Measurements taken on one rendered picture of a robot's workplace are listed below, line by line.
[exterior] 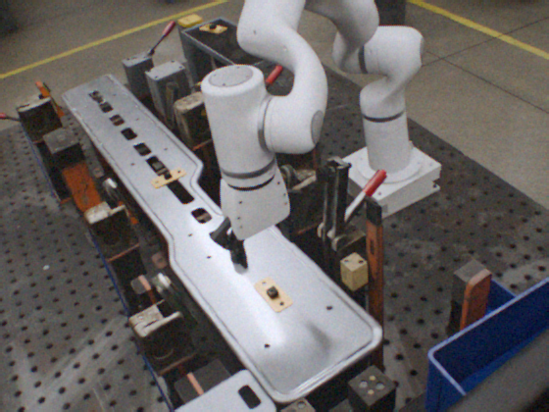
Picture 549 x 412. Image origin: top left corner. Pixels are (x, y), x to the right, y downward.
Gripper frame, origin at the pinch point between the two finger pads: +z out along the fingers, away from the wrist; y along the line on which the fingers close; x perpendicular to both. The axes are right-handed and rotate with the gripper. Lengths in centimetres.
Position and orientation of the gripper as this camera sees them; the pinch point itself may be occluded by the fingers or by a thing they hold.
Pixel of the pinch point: (264, 246)
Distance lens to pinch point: 94.8
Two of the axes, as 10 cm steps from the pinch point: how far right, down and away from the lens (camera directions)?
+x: 5.5, 4.8, -6.8
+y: -8.3, 4.3, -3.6
